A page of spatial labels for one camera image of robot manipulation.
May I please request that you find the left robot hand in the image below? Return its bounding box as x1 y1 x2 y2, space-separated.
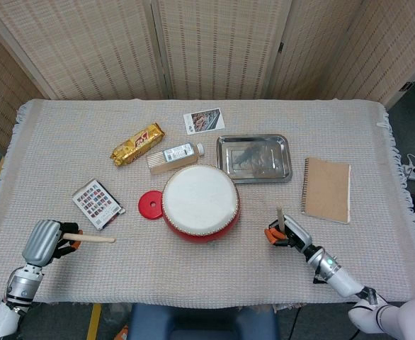
21 219 84 266

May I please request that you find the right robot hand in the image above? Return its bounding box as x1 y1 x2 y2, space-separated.
263 214 314 253

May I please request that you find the wooden drumstick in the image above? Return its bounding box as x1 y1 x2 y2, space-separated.
276 207 286 240
62 232 117 244

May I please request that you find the stainless steel tray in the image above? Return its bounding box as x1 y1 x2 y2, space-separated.
216 133 293 185

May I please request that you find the red drum with white head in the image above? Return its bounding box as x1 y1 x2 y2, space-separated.
161 165 242 245

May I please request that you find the kraft spiral notebook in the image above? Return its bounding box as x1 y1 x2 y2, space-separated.
301 157 353 225

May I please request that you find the stamp print card box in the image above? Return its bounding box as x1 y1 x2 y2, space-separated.
72 178 127 231

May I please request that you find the beige woven tablecloth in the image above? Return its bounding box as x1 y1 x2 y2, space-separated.
0 98 415 306

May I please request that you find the red plastic disc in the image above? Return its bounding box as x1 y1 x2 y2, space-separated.
138 190 166 220

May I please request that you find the blue padded seat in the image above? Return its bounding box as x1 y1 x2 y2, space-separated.
127 302 279 340

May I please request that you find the gold biscuit packet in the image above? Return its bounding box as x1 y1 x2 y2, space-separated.
109 123 166 168

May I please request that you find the wooden stick box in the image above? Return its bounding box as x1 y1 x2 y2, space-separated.
146 151 198 175

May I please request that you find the clear bottle with white cap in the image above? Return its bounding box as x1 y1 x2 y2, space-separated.
163 142 206 163

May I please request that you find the photo postcard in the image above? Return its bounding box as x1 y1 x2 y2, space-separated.
183 107 227 135

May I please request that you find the woven folding screen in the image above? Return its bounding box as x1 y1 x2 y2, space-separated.
0 0 415 153

